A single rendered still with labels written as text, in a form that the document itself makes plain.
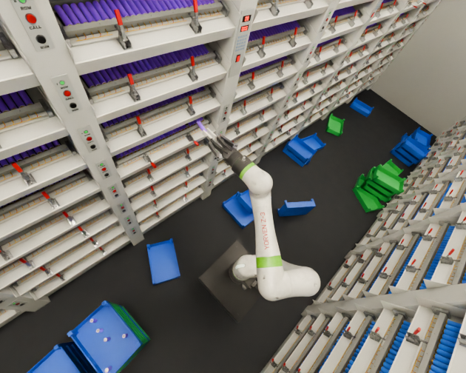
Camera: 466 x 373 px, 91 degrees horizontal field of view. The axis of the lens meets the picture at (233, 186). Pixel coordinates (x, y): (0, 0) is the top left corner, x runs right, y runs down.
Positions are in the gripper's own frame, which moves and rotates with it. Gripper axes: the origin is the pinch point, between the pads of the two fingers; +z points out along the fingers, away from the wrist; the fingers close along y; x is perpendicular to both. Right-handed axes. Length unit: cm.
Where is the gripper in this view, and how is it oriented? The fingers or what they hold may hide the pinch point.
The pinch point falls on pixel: (209, 135)
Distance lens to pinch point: 113.9
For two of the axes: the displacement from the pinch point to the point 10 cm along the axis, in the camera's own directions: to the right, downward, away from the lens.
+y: -7.3, 5.3, -4.3
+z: -6.7, -6.8, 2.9
